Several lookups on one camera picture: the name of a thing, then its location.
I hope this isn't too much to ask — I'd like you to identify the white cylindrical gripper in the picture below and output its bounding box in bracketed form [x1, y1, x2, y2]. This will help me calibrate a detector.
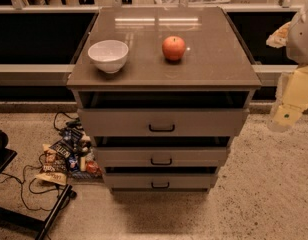
[267, 66, 308, 133]

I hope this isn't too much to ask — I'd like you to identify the grey drawer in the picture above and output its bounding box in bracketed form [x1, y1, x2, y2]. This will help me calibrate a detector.
[78, 109, 249, 137]
[93, 147, 230, 167]
[103, 174, 217, 190]

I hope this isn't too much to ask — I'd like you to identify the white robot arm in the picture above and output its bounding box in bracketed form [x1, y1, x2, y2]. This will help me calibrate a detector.
[266, 1, 308, 132]

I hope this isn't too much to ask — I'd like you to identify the grey top drawer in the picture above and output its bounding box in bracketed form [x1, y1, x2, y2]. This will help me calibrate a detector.
[78, 109, 249, 137]

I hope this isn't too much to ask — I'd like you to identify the grey drawer cabinet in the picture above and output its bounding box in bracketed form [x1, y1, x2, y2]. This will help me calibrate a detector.
[66, 6, 263, 194]

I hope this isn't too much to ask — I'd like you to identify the grey bottom drawer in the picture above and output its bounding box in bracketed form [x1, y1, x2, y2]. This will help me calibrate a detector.
[103, 174, 217, 190]

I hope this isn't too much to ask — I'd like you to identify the red apple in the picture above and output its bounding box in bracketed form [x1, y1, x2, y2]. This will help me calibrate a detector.
[162, 36, 186, 61]

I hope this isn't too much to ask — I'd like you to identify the white ceramic bowl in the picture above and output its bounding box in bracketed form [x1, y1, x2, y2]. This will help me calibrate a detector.
[88, 40, 129, 73]

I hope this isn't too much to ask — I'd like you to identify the red snack packet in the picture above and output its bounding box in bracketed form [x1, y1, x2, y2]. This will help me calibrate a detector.
[86, 161, 102, 176]

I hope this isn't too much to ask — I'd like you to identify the dark blue snack bag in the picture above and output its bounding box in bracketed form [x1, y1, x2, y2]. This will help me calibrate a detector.
[50, 128, 83, 158]

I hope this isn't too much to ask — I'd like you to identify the tan chip bag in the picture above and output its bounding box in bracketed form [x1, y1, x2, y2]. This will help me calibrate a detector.
[36, 144, 67, 186]

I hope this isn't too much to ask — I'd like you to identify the black cable on floor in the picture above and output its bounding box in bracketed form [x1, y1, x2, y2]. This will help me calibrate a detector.
[0, 111, 78, 213]

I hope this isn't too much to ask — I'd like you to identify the grey horizontal rail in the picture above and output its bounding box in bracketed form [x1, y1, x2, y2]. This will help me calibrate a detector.
[0, 64, 74, 86]

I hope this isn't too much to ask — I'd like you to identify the black stand frame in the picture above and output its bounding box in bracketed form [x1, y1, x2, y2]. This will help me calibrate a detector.
[0, 129, 77, 240]

